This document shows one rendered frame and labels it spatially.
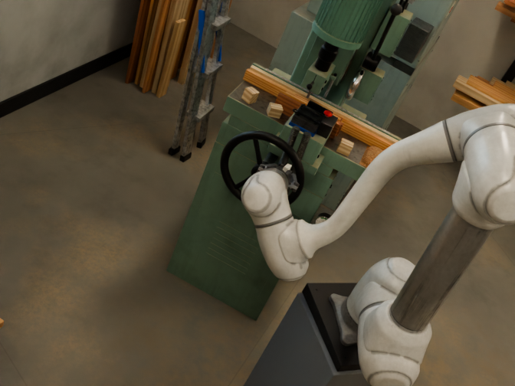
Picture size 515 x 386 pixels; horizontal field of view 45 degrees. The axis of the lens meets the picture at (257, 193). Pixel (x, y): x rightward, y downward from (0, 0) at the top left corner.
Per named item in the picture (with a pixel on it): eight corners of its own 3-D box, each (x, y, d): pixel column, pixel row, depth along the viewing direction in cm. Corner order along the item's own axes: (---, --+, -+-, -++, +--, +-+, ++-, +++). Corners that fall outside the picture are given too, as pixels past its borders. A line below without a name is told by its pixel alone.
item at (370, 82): (346, 93, 233) (359, 66, 226) (350, 86, 239) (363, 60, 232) (369, 106, 232) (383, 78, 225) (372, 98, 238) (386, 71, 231)
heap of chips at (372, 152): (359, 163, 211) (363, 155, 209) (367, 145, 222) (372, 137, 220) (382, 176, 210) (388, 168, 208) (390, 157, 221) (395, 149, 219)
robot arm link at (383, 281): (391, 301, 197) (429, 256, 184) (395, 348, 183) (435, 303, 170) (345, 283, 195) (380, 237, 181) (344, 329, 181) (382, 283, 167)
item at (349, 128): (242, 79, 227) (246, 70, 225) (244, 77, 229) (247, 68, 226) (408, 165, 221) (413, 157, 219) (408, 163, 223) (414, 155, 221)
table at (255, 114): (210, 120, 211) (215, 106, 207) (243, 88, 235) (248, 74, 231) (372, 206, 205) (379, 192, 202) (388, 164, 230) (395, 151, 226)
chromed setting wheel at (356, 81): (340, 103, 227) (355, 73, 219) (348, 90, 237) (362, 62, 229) (347, 106, 227) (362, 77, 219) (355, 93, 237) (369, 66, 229)
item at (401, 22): (369, 47, 224) (388, 10, 215) (374, 40, 231) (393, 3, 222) (391, 58, 223) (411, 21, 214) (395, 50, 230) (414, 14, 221)
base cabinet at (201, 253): (164, 270, 268) (212, 141, 226) (218, 202, 314) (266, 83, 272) (256, 322, 264) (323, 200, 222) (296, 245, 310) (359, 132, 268)
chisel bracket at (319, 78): (298, 89, 217) (307, 69, 212) (309, 76, 228) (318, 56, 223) (316, 99, 216) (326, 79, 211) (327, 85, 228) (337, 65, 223)
